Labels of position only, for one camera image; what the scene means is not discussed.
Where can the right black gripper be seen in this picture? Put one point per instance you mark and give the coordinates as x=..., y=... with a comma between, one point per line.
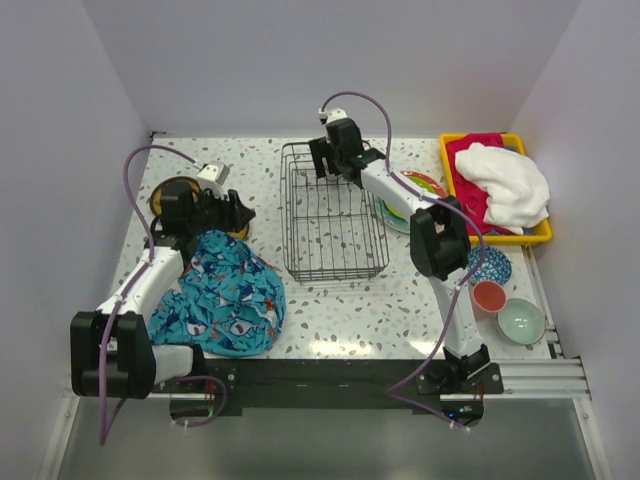
x=320, y=148

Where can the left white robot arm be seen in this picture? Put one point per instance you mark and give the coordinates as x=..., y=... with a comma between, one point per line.
x=111, y=352

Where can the wire dish rack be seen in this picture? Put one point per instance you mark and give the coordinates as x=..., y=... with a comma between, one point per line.
x=331, y=229

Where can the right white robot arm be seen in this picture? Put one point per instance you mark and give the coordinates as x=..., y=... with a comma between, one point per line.
x=439, y=241

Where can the blue patterned bowl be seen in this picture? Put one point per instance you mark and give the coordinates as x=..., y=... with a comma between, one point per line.
x=496, y=267

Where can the white towel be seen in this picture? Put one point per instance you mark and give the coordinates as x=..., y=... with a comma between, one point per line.
x=518, y=193

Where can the yellow plastic bin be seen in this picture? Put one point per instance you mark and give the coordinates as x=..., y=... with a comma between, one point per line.
x=539, y=234

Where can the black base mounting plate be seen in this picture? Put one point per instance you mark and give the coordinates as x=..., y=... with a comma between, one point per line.
x=229, y=387

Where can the pink red cloth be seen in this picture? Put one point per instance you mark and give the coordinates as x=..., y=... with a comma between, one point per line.
x=472, y=199

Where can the green red plate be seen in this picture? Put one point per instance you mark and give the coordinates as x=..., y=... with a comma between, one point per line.
x=391, y=216

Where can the pink cup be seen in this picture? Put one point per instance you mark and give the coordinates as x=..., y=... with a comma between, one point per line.
x=488, y=297

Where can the yellow brown plate far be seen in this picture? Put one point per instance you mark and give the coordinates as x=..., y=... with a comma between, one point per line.
x=154, y=200

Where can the yellow brown plate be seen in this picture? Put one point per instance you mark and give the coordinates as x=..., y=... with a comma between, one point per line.
x=241, y=233
x=154, y=200

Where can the yellow brown plate near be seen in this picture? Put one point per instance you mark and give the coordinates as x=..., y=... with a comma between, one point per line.
x=241, y=233

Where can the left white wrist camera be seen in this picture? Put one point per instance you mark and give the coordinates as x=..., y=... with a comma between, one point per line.
x=212, y=176

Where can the pale green bowl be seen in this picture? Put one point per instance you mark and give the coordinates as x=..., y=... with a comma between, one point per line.
x=521, y=322

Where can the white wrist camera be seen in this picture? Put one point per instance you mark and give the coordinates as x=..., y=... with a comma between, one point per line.
x=326, y=115
x=212, y=176

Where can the aluminium front rail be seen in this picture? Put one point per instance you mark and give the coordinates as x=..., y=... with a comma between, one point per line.
x=539, y=379

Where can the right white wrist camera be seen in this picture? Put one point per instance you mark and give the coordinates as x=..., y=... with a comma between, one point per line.
x=326, y=115

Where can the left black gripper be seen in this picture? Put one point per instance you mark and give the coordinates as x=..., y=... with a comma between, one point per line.
x=234, y=215

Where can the blue shark print cloth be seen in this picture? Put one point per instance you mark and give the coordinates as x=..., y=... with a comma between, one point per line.
x=228, y=301

